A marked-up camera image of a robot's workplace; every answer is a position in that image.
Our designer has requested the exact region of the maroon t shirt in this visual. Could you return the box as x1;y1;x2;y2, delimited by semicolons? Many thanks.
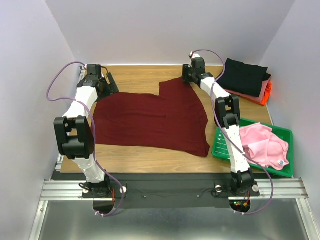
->
93;78;210;157

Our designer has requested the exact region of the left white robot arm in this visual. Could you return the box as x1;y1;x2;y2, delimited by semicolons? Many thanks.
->
53;64;119;198

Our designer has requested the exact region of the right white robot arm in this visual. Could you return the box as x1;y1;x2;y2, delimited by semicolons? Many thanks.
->
182;52;255;194

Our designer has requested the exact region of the folded black t shirt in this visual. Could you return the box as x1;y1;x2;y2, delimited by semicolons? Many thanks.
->
217;58;271;97

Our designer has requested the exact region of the folded salmon pink t shirt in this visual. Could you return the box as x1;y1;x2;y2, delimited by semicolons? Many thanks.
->
226;80;272;105

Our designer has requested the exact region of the folded orange t shirt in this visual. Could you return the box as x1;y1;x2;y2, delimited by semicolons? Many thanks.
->
243;80;272;106

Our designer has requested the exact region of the green plastic tray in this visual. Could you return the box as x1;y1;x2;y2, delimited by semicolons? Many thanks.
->
211;117;294;179

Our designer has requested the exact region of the left side aluminium rail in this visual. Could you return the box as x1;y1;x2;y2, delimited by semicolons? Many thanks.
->
50;64;87;173

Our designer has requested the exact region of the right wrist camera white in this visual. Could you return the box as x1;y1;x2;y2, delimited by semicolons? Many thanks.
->
189;51;201;60

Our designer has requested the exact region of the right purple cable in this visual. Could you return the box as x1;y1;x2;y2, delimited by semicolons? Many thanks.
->
188;49;275;216

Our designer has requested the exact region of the purple cable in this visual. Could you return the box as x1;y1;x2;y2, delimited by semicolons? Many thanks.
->
46;61;128;218
188;49;275;216

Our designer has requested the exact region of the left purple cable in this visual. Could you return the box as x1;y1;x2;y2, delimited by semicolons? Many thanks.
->
46;61;128;218

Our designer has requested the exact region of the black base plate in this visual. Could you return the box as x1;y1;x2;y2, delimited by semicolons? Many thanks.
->
51;172;261;210

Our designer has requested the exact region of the aluminium frame rail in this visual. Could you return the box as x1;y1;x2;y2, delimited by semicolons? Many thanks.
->
30;174;319;240

